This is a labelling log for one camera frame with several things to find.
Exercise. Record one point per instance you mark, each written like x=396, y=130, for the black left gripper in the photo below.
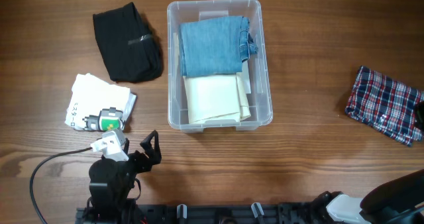
x=154, y=154

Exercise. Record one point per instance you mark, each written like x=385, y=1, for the cream cloth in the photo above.
x=217, y=97

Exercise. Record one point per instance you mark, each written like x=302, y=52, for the white printed t-shirt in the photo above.
x=98, y=106

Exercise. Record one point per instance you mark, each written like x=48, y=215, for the blue jeans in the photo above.
x=216, y=46

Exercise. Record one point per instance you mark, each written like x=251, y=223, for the clear plastic storage bin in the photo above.
x=258, y=94

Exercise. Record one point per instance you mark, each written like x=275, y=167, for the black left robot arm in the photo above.
x=114, y=176

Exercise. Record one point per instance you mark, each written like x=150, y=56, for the red blue plaid shirt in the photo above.
x=386, y=105

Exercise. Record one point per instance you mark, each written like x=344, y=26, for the black garment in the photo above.
x=128, y=47

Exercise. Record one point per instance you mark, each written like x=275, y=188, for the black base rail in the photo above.
x=282, y=213

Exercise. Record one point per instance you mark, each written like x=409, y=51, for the white label in bin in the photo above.
x=245, y=77

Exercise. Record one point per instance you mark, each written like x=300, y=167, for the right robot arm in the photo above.
x=397, y=201

